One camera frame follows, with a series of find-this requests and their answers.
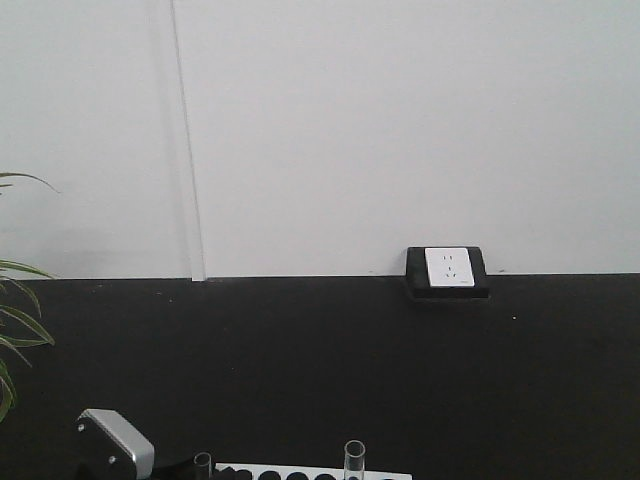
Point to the tall clear test tube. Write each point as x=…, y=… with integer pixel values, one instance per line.
x=354, y=460

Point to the white test tube rack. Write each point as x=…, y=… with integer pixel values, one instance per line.
x=310, y=472

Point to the short clear test tube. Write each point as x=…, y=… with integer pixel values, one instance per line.
x=203, y=466

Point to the white wall power socket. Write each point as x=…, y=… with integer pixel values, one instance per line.
x=449, y=273

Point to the white wall conduit strip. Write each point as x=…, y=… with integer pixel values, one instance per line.
x=185, y=161

